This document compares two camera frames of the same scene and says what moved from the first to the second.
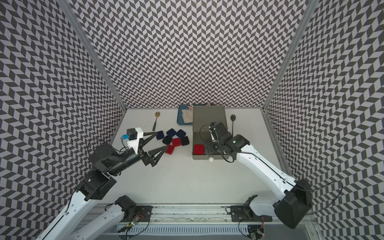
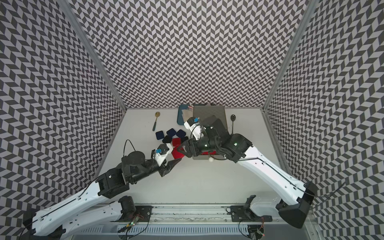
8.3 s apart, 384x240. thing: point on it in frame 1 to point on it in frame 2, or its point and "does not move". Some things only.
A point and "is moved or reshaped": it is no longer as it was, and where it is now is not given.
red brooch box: x=170 y=149 is moved or reshaped
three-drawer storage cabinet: x=203 y=116 does not move
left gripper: x=144 y=156 to x=166 y=169
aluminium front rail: x=191 y=213 does not move
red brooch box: x=176 y=142 does not move
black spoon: x=233 y=118 does not move
